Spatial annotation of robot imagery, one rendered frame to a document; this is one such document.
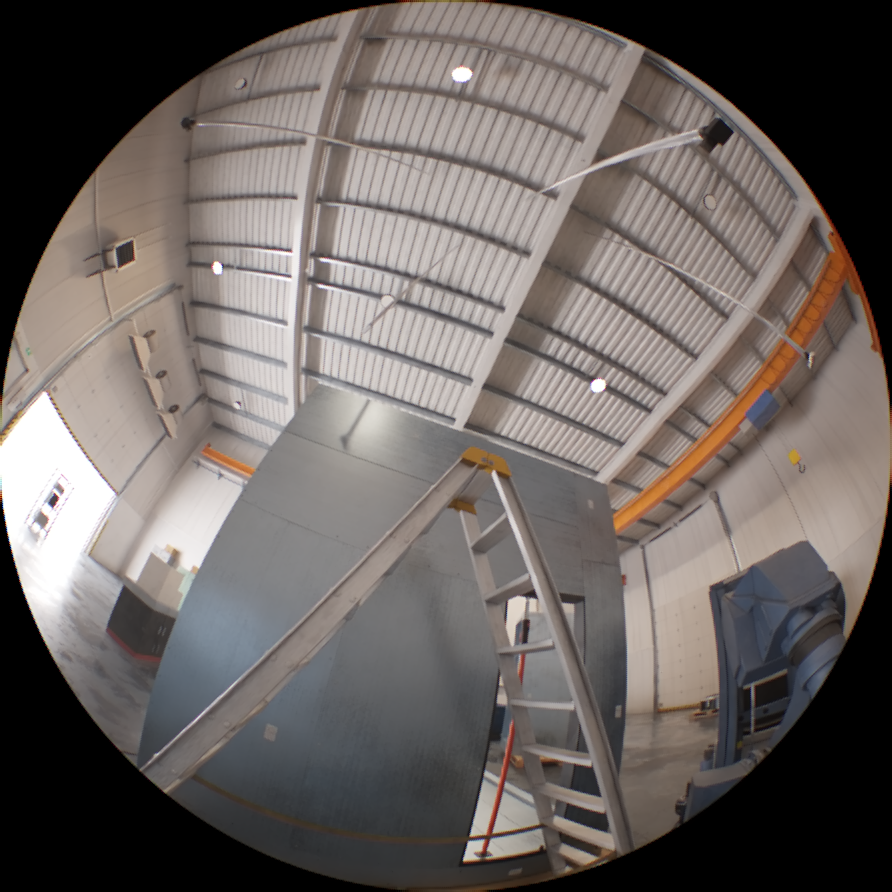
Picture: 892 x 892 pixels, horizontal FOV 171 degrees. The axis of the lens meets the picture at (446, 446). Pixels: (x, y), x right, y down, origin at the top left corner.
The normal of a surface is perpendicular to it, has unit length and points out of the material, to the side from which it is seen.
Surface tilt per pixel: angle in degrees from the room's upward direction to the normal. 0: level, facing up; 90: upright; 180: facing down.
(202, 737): 88
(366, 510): 90
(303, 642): 88
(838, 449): 90
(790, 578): 60
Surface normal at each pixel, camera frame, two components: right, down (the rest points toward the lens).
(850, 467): -0.94, -0.33
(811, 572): -0.43, -0.90
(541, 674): -0.04, -0.71
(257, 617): 0.29, -0.64
